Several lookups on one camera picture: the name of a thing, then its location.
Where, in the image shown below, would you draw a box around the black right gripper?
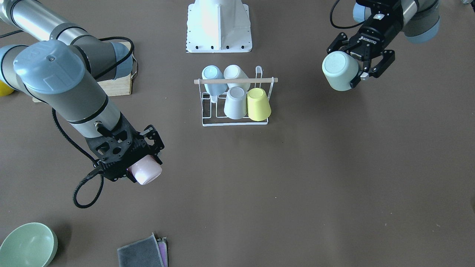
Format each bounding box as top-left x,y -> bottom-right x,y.
85,115 -> 165,184

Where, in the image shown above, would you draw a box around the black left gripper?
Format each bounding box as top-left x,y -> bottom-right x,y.
326,0 -> 404,89

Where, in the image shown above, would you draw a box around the pink plastic cup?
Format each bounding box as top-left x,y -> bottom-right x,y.
127,155 -> 162,185

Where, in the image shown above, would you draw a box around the green plastic cup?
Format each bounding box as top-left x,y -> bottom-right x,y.
322,51 -> 359,91

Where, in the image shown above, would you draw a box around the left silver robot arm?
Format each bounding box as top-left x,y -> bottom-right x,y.
322,0 -> 440,91

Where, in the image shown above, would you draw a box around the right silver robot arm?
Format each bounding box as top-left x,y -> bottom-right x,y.
1,0 -> 165,208

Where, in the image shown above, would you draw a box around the grey plastic cup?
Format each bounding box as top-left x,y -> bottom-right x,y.
224,87 -> 247,120

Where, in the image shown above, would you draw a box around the light blue plastic cup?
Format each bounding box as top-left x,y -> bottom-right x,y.
202,65 -> 228,96

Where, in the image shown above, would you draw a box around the yellow plastic cup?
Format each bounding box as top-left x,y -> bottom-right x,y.
247,88 -> 271,121

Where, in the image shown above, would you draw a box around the white plastic cup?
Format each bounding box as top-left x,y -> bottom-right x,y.
223,65 -> 250,92

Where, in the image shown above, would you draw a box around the wooden cutting board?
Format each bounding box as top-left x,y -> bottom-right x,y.
32,41 -> 135,103

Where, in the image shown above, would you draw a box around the pink cloth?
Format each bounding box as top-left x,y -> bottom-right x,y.
157,237 -> 168,267

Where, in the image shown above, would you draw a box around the grey folded cloth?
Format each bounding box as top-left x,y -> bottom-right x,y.
117,234 -> 162,267

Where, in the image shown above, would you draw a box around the green bowl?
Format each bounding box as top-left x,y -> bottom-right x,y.
0,222 -> 58,267

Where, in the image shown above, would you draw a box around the yellow lemon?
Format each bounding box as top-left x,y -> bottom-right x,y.
0,81 -> 14,97

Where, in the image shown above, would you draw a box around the white wire cup holder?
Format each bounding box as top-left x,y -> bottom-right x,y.
194,65 -> 278,127

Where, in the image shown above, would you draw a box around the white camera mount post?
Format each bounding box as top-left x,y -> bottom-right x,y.
186,0 -> 253,53

